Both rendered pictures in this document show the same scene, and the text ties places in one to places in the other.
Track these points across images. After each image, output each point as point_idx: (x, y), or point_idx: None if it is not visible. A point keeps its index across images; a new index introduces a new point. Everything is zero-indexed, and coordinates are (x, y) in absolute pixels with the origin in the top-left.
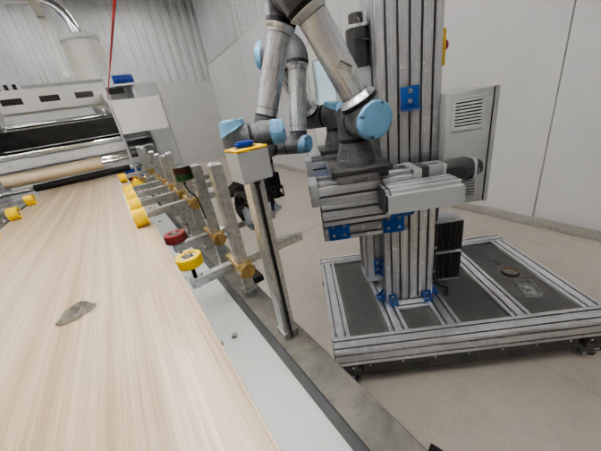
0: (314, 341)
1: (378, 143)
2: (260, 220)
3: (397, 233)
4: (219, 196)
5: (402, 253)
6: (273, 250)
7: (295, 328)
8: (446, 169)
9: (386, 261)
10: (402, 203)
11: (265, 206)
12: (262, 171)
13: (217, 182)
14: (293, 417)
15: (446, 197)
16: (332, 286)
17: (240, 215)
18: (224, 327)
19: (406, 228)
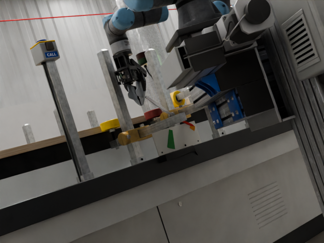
0: (74, 184)
1: None
2: (49, 87)
3: (303, 130)
4: (103, 75)
5: (320, 170)
6: (56, 107)
7: (81, 175)
8: (223, 23)
9: (312, 182)
10: (165, 75)
11: (50, 78)
12: (39, 57)
13: (101, 65)
14: None
15: (173, 64)
16: None
17: (127, 91)
18: None
19: (244, 115)
